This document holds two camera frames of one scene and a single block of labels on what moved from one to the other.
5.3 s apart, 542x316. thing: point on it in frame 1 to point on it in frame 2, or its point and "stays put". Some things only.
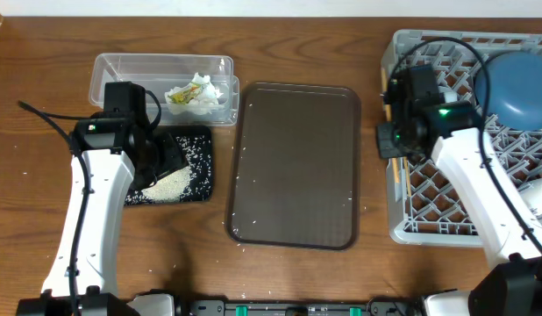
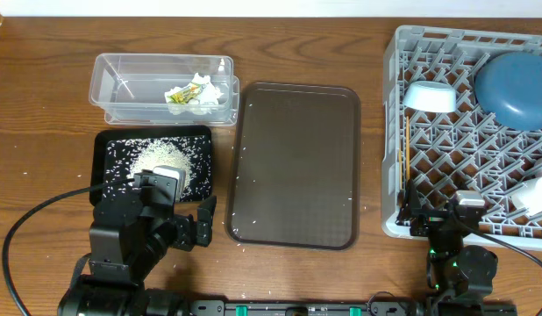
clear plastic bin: x=159 y=72 stays put
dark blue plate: x=519 y=89 stays put
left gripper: x=177 y=159 to x=186 y=227
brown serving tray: x=295 y=167 stays put
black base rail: x=302 y=308 stays put
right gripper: x=386 y=147 to x=412 y=209
